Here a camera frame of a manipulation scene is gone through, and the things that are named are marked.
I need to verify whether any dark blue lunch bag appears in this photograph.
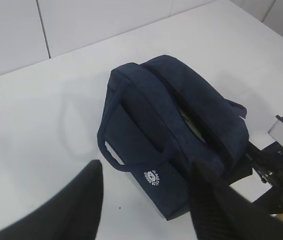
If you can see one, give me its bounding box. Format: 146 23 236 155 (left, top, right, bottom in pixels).
97 55 249 221

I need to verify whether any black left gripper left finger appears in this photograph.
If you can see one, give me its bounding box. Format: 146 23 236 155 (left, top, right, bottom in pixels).
0 159 105 240

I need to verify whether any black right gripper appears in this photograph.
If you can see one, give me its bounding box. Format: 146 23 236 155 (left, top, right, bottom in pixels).
221 142 283 215

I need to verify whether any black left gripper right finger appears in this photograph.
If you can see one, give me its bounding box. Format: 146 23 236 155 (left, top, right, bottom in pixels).
190 161 283 240

